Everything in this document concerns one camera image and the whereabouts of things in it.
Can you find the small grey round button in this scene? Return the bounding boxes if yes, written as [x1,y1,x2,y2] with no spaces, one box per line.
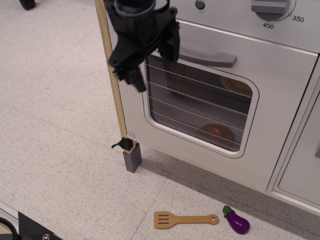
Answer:
[195,0,205,10]

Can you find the black caster wheel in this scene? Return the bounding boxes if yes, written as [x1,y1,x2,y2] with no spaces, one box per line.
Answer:
[19,0,36,11]

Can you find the black tape strip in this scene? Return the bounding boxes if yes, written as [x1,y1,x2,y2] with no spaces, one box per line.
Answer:
[111,137,134,151]

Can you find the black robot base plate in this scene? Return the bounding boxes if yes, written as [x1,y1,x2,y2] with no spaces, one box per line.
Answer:
[18,212,63,240]

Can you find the purple toy eggplant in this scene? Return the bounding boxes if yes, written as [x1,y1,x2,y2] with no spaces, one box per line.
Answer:
[222,205,251,235]

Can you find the white oven door with window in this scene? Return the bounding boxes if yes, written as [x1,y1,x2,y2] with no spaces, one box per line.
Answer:
[119,20,319,191]

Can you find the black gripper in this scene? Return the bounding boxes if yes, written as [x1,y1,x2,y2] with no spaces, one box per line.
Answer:
[105,4,180,92]

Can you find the yellow plastic plate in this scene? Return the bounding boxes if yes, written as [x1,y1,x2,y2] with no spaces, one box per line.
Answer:
[220,76,253,97]

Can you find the wooden slotted spatula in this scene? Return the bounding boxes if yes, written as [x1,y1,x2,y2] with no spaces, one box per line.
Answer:
[154,211,220,230]

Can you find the grey temperature knob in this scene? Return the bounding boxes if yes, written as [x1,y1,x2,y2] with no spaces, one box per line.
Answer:
[251,0,291,21]

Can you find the orange pot lid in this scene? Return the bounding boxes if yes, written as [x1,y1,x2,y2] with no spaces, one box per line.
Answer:
[195,123,235,149]

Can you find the white toy kitchen cabinet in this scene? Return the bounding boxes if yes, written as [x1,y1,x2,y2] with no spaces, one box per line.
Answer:
[95,0,320,215]

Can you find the black cable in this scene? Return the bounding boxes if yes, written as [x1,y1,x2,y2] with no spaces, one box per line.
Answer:
[0,216,21,240]

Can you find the white cupboard door right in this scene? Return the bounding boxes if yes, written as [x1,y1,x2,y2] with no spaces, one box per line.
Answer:
[272,74,320,208]

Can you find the grey cabinet foot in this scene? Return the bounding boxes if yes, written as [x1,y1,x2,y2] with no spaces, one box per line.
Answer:
[123,144,142,173]

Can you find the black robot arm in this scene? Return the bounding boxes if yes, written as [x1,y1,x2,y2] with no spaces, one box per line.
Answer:
[104,0,180,92]

